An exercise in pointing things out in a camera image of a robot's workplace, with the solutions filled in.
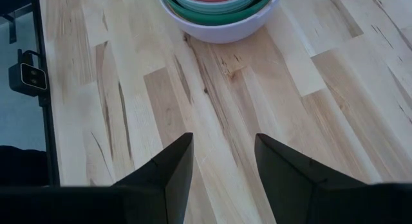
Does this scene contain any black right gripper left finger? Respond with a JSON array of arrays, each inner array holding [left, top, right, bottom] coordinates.
[[111, 132, 194, 224]]

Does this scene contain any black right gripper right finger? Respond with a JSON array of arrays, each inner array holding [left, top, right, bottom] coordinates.
[[254, 133, 368, 224]]

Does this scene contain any green bowl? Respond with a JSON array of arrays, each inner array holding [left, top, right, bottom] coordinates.
[[160, 0, 277, 26]]

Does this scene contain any pale teal bowl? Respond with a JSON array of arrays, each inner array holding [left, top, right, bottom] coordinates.
[[169, 0, 262, 15]]

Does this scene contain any large white bowl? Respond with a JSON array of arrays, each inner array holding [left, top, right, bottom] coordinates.
[[156, 0, 284, 44]]

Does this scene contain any black bulky object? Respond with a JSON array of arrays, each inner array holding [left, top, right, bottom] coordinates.
[[0, 145, 49, 187]]

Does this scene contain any black metal stand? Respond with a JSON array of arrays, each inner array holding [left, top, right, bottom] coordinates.
[[0, 0, 39, 44]]

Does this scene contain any black aluminium table frame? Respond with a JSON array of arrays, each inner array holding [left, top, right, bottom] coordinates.
[[30, 0, 61, 187]]

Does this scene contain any black table-level camera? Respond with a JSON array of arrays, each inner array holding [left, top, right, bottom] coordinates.
[[8, 49, 49, 98]]

